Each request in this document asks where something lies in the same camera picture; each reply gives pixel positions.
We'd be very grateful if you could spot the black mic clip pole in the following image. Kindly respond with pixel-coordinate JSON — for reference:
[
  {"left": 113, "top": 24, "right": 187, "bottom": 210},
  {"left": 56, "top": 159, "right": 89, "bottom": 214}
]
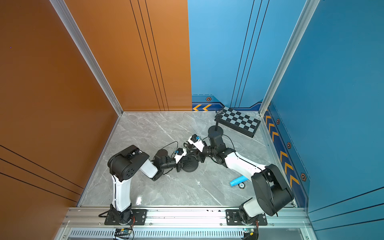
[{"left": 215, "top": 109, "right": 223, "bottom": 131}]

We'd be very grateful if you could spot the black round stand base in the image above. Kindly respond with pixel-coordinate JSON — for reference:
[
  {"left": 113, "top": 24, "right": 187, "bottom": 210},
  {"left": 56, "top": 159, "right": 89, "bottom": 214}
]
[{"left": 208, "top": 126, "right": 224, "bottom": 135}]

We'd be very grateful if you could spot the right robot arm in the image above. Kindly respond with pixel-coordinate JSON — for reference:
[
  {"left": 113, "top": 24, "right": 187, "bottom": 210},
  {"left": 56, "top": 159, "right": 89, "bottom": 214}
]
[{"left": 188, "top": 133, "right": 294, "bottom": 225}]

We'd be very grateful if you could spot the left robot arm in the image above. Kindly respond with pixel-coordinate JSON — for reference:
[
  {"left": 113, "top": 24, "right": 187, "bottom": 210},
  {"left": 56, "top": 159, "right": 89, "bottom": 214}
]
[{"left": 99, "top": 145, "right": 199, "bottom": 226}]

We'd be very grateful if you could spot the folded chess board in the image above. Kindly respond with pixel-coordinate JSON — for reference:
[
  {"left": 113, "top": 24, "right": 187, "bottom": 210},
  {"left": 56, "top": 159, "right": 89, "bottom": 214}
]
[{"left": 219, "top": 107, "right": 261, "bottom": 138}]

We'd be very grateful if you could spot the light blue tube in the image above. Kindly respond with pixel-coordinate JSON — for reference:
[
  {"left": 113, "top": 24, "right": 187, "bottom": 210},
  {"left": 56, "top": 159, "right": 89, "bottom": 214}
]
[{"left": 230, "top": 176, "right": 248, "bottom": 187}]

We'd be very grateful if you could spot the left circuit board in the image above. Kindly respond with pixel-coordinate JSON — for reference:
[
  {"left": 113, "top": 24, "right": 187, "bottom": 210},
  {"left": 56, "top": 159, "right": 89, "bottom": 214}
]
[{"left": 114, "top": 228, "right": 135, "bottom": 240}]

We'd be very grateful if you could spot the circuit board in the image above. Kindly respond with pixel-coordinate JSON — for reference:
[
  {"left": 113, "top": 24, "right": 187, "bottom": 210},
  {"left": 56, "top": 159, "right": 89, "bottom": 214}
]
[
  {"left": 114, "top": 228, "right": 135, "bottom": 240},
  {"left": 242, "top": 229, "right": 259, "bottom": 240}
]

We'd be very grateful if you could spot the right circuit board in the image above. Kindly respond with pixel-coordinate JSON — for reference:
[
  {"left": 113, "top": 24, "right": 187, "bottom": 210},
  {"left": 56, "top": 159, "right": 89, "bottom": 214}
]
[{"left": 242, "top": 229, "right": 259, "bottom": 240}]

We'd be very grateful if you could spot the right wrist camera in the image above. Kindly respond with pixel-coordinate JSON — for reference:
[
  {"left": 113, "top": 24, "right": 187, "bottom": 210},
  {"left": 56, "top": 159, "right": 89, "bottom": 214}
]
[{"left": 188, "top": 134, "right": 206, "bottom": 153}]

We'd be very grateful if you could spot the aluminium front rail frame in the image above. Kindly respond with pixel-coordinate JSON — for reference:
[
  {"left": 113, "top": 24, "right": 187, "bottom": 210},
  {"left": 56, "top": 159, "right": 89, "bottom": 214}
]
[{"left": 55, "top": 206, "right": 317, "bottom": 240}]

